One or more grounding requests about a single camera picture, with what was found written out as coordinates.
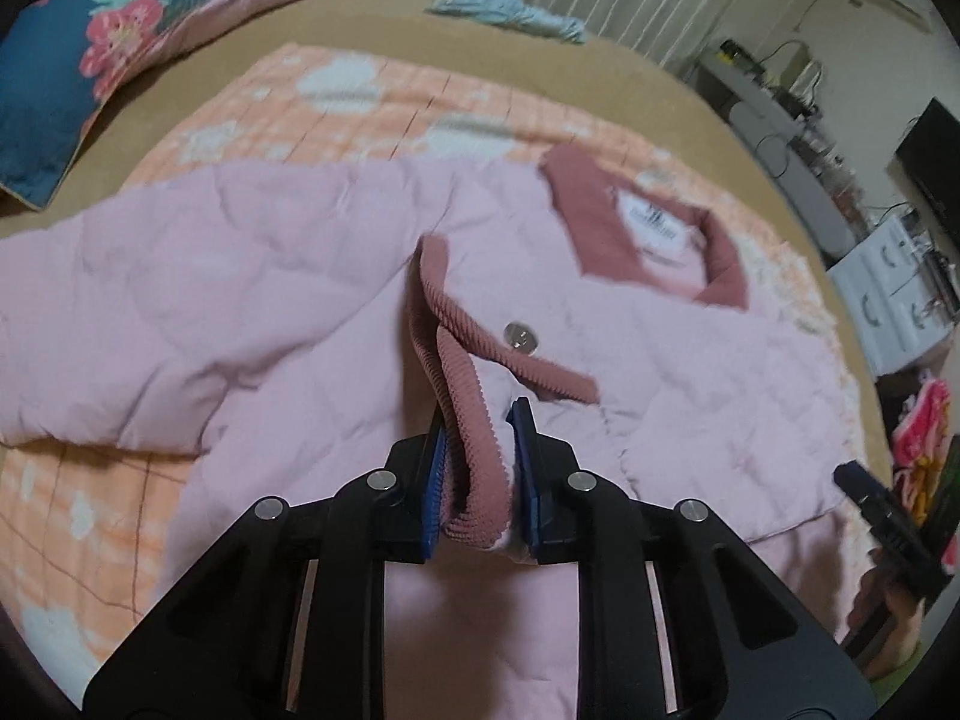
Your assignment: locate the brown bed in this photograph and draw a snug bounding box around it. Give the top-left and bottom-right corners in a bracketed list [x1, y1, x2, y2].
[0, 0, 897, 511]

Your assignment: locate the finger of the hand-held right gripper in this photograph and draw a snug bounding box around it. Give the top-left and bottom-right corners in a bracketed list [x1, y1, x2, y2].
[833, 461, 950, 602]

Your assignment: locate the orange checked blanket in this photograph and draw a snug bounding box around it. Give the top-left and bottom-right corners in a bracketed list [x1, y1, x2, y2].
[0, 41, 863, 683]

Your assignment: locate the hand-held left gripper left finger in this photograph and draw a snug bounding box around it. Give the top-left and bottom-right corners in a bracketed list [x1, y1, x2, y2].
[82, 418, 451, 720]

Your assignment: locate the pink quilted jacket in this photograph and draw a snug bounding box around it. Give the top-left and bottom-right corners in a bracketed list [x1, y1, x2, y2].
[0, 142, 863, 720]

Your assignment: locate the person's right hand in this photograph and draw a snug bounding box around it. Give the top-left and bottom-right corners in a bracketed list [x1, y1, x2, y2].
[846, 566, 925, 680]

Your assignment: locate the blue floral quilt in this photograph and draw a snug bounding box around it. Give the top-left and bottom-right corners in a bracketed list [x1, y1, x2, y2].
[0, 0, 376, 211]

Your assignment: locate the white drawer cabinet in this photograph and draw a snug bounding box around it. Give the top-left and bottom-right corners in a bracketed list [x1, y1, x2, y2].
[829, 217, 960, 377]

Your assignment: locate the pink patterned cloth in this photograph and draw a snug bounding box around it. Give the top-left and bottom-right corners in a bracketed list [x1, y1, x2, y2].
[891, 379, 955, 518]

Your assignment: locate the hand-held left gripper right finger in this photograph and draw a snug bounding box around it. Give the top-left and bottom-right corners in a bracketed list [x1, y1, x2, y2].
[506, 397, 878, 720]

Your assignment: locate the black television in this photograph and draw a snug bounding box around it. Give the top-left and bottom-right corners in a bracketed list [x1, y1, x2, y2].
[895, 97, 960, 233]

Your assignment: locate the light blue cloth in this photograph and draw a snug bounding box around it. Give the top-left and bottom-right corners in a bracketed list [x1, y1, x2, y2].
[409, 0, 587, 44]

